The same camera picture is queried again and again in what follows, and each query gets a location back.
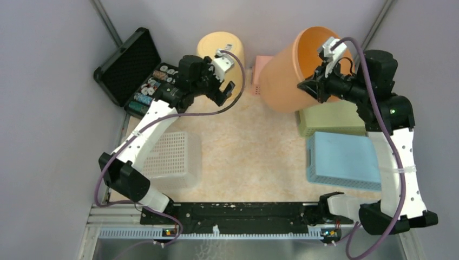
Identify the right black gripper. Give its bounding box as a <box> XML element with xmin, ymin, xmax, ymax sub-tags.
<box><xmin>298</xmin><ymin>57</ymin><xmax>368</xmax><ymax>104</ymax></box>

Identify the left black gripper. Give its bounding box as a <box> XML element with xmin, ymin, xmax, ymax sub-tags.
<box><xmin>191</xmin><ymin>56</ymin><xmax>234</xmax><ymax>106</ymax></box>

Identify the orange capybara bucket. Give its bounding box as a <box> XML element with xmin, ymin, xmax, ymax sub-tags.
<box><xmin>259</xmin><ymin>27</ymin><xmax>341</xmax><ymax>113</ymax></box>

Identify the green plastic basket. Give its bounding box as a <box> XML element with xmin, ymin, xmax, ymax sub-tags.
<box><xmin>295</xmin><ymin>101</ymin><xmax>366</xmax><ymax>138</ymax></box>

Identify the pink plastic basket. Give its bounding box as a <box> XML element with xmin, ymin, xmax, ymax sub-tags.
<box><xmin>251</xmin><ymin>56</ymin><xmax>273</xmax><ymax>95</ymax></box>

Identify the yellow capybara bucket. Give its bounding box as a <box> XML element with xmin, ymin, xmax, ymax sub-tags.
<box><xmin>196</xmin><ymin>31</ymin><xmax>245</xmax><ymax>103</ymax></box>

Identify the white perforated plastic basket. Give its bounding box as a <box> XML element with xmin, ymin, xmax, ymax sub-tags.
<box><xmin>141</xmin><ymin>132</ymin><xmax>202</xmax><ymax>192</ymax></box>

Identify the blue plastic basket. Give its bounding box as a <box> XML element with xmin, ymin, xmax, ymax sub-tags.
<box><xmin>306</xmin><ymin>132</ymin><xmax>382</xmax><ymax>192</ymax></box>

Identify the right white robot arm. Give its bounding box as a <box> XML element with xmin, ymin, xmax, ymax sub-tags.
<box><xmin>297</xmin><ymin>50</ymin><xmax>439</xmax><ymax>235</ymax></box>

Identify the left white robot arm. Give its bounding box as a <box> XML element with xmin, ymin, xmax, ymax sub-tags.
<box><xmin>97</xmin><ymin>49</ymin><xmax>244</xmax><ymax>224</ymax></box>

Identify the black case with parts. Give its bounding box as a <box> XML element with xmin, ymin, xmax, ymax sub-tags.
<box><xmin>93</xmin><ymin>27</ymin><xmax>178</xmax><ymax>119</ymax></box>

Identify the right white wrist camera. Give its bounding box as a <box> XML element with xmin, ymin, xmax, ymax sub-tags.
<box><xmin>317</xmin><ymin>36</ymin><xmax>347</xmax><ymax>78</ymax></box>

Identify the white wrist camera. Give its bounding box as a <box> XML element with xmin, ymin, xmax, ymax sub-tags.
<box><xmin>317</xmin><ymin>36</ymin><xmax>347</xmax><ymax>78</ymax></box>
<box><xmin>211</xmin><ymin>48</ymin><xmax>234</xmax><ymax>82</ymax></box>

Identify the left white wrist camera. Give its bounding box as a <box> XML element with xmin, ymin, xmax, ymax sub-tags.
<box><xmin>211</xmin><ymin>48</ymin><xmax>234</xmax><ymax>82</ymax></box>

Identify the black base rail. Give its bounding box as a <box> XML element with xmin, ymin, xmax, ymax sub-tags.
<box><xmin>140</xmin><ymin>202</ymin><xmax>352</xmax><ymax>235</ymax></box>

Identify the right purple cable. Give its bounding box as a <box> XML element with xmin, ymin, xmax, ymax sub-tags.
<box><xmin>330</xmin><ymin>36</ymin><xmax>408</xmax><ymax>260</ymax></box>

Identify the white slotted cable duct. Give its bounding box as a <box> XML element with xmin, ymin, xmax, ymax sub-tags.
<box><xmin>99</xmin><ymin>226</ymin><xmax>323</xmax><ymax>240</ymax></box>

